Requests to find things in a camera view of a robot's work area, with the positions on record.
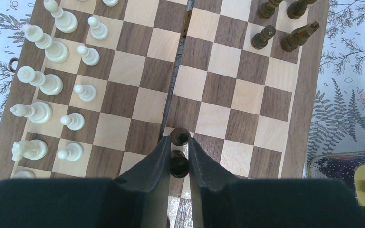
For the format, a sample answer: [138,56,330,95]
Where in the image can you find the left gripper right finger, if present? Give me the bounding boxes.
[188,139,365,228]

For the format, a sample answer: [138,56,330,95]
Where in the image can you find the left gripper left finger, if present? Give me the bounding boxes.
[0,136,171,228]

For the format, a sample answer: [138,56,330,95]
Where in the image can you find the dark chess piece seven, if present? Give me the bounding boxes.
[170,150,189,178]

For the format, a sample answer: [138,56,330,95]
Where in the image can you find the dark chess piece six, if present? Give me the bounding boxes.
[170,128,191,146]

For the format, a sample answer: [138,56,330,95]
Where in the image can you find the yellow tin box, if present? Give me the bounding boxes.
[307,150,365,213]

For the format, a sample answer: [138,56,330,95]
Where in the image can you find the dark chess piece three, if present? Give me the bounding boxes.
[251,25,276,49]

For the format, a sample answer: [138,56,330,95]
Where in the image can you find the dark chess piece four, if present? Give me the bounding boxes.
[280,21,320,52]

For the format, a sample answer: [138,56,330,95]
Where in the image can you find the dark chess piece one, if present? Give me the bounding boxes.
[257,0,283,19]

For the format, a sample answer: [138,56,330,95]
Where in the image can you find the dark chess piece two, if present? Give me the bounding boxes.
[287,0,317,19]

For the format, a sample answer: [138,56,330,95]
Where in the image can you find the wooden chess board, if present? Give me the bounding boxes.
[0,0,330,228]

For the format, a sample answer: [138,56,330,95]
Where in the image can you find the white pawn seven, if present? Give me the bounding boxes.
[57,142,84,162]

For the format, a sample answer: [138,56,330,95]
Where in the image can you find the white pawn six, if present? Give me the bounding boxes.
[60,113,85,131]

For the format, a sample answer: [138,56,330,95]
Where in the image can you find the white knight near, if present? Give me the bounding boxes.
[11,139,48,162]

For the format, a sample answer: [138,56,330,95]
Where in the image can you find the white pawn five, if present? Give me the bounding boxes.
[74,84,97,102]

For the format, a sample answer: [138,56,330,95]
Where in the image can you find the white rook near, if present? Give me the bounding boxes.
[12,170,36,179]

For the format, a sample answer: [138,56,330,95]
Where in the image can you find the white bishop near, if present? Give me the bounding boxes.
[10,101,53,124]

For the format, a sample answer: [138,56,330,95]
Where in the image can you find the white bishop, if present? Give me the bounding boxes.
[43,0,78,33]
[10,101,53,124]

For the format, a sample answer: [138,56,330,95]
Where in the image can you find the white king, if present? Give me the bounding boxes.
[17,66,63,95]

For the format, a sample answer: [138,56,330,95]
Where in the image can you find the white pawn four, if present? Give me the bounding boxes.
[77,45,100,66]

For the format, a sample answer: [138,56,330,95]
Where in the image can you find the floral table cloth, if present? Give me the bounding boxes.
[0,0,365,183]

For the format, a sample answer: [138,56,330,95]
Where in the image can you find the white pawn three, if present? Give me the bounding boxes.
[88,16,109,40]

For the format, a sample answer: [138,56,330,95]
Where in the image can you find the white bishop far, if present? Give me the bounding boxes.
[43,0,78,33]

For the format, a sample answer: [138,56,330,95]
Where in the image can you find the white pawn two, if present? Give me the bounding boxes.
[102,0,119,7]

